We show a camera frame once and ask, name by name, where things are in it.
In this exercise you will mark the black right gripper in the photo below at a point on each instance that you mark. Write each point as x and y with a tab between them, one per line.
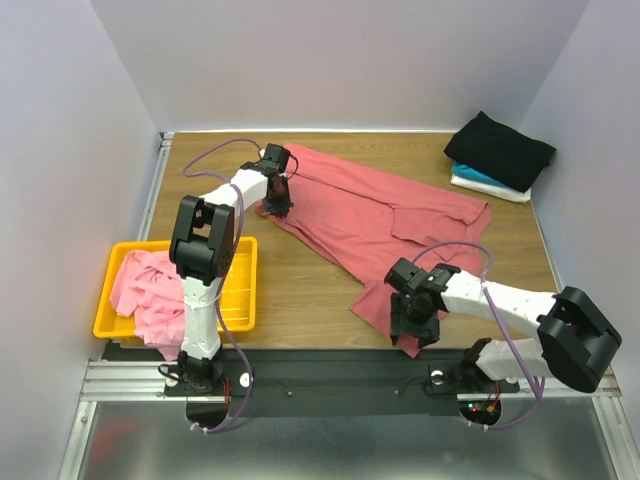
413	326

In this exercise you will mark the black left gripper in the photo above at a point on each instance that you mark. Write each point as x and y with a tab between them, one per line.
282	209

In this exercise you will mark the red t shirt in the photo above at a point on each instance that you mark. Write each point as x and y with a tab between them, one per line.
364	220

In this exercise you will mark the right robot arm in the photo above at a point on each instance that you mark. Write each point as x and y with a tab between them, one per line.
566	336

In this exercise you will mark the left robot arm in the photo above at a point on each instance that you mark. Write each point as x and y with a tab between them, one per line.
205	237

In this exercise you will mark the yellow plastic basket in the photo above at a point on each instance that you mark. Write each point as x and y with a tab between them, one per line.
237	302

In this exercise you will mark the light pink t shirt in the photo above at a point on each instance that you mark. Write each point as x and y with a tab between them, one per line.
148	289

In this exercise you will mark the teal folded t shirt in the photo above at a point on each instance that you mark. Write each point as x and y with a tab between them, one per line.
469	173

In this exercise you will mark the white folded t shirt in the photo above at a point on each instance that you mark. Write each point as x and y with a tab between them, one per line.
504	193

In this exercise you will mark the black folded t shirt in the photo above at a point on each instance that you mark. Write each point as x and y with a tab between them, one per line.
500	152

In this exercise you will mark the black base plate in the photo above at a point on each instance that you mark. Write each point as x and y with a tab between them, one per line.
342	382

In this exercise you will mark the aluminium frame rail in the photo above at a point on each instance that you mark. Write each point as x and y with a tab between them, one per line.
116	381

